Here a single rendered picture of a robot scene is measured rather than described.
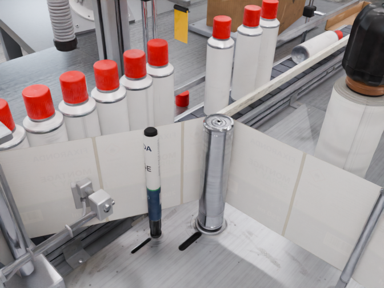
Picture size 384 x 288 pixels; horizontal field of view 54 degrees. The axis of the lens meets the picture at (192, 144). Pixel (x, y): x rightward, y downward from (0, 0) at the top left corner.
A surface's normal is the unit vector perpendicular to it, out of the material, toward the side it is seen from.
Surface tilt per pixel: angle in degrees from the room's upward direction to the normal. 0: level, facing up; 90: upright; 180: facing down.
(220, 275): 0
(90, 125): 90
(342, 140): 88
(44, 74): 0
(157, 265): 0
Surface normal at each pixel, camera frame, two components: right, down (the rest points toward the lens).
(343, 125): -0.71, 0.44
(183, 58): 0.03, -0.79
